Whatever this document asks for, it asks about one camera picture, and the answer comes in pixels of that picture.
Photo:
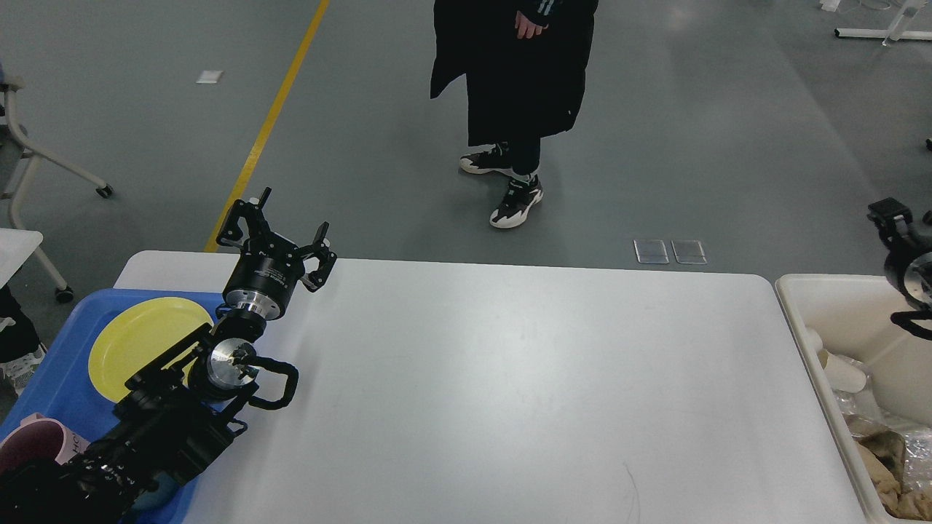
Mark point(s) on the beige plastic bin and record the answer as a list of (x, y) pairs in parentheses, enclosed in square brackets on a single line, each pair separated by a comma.
[(852, 315)]

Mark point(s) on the white paper scrap on floor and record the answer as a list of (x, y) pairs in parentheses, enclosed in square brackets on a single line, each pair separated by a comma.
[(209, 77)]

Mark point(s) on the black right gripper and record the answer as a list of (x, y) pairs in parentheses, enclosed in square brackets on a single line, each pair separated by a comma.
[(907, 267)]

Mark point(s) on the clear floor plate left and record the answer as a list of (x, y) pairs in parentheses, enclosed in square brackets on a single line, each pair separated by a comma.
[(651, 251)]

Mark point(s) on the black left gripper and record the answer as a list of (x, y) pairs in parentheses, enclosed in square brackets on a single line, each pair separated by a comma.
[(260, 283)]

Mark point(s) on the white chair frame with casters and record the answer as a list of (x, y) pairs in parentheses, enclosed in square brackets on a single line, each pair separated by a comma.
[(21, 158)]

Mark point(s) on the brown paper bag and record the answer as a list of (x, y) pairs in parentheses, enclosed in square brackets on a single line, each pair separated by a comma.
[(881, 449)]

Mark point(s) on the clear floor plate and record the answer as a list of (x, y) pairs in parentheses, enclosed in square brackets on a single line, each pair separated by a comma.
[(651, 251), (689, 252)]

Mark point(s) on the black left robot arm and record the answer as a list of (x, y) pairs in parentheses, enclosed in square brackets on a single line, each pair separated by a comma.
[(180, 411)]

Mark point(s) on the yellow plastic plate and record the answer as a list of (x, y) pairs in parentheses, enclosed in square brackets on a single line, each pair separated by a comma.
[(137, 336)]

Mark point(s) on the pink ribbed mug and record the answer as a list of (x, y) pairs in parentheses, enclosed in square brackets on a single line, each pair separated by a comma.
[(39, 437)]

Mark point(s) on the blue plastic tray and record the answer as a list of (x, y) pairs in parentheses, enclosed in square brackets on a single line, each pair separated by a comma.
[(62, 388)]

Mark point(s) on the white paper cup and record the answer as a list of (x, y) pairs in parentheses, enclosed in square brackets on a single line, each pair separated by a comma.
[(812, 340), (841, 374)]

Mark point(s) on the brown paper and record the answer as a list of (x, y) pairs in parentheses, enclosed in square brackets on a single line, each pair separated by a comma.
[(905, 505)]

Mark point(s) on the person's left hand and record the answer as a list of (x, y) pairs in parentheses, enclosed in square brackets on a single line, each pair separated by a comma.
[(526, 28)]

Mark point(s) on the white side table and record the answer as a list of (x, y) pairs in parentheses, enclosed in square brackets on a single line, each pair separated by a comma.
[(16, 247)]

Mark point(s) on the aluminium foil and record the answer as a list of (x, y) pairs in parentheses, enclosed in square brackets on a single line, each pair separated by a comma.
[(917, 436)]

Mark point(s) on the clear floor plate right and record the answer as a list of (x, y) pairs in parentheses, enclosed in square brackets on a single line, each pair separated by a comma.
[(689, 252)]

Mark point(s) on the person in black coat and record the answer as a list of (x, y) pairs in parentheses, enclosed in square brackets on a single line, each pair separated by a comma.
[(519, 91)]

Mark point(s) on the dark green mug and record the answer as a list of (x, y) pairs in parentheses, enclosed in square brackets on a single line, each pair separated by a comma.
[(164, 491)]

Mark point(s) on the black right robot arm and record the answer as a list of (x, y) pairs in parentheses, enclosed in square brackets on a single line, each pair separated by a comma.
[(916, 323)]

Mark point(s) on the white stand base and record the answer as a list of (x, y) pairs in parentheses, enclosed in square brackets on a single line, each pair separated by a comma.
[(898, 29)]

